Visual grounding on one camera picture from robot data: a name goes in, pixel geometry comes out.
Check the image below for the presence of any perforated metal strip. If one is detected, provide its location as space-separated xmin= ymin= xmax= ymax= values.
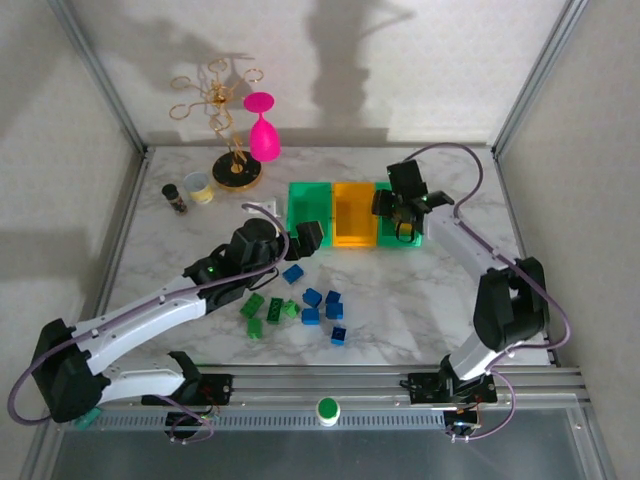
xmin=49 ymin=409 xmax=591 ymax=432

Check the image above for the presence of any aluminium side rail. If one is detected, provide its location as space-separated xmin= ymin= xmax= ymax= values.
xmin=492 ymin=152 xmax=561 ymax=366
xmin=94 ymin=149 xmax=154 ymax=321

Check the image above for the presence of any aluminium front rail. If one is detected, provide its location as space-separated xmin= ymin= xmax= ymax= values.
xmin=99 ymin=363 xmax=587 ymax=407

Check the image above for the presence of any spice jar with black lid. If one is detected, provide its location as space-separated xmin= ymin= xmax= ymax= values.
xmin=160 ymin=182 xmax=190 ymax=216

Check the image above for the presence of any green push button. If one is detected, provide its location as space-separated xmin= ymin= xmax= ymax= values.
xmin=315 ymin=396 xmax=342 ymax=428

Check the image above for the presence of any green translucent plastic container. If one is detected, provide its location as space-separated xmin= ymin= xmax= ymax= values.
xmin=373 ymin=180 xmax=427 ymax=250
xmin=286 ymin=180 xmax=335 ymax=250

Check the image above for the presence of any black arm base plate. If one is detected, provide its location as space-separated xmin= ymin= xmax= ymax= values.
xmin=399 ymin=372 xmax=500 ymax=407
xmin=197 ymin=373 xmax=235 ymax=407

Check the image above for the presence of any orange translucent plastic container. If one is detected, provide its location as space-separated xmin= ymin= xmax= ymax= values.
xmin=331 ymin=181 xmax=379 ymax=249

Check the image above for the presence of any pink plastic wine glass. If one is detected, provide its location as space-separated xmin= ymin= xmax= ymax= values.
xmin=242 ymin=91 xmax=283 ymax=163

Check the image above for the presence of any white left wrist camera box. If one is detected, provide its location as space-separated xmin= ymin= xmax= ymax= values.
xmin=241 ymin=198 xmax=280 ymax=215

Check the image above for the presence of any teal plastic clip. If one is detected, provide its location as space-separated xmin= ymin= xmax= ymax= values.
xmin=74 ymin=408 xmax=101 ymax=431

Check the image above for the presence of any small circuit board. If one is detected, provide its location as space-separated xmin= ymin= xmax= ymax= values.
xmin=444 ymin=408 xmax=484 ymax=436
xmin=167 ymin=409 xmax=221 ymax=431

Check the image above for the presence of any gold wire glass stand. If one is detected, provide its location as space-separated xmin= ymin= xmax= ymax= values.
xmin=168 ymin=58 xmax=265 ymax=192

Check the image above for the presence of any aluminium frame post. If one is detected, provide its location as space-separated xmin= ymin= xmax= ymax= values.
xmin=47 ymin=0 xmax=151 ymax=156
xmin=490 ymin=0 xmax=591 ymax=156

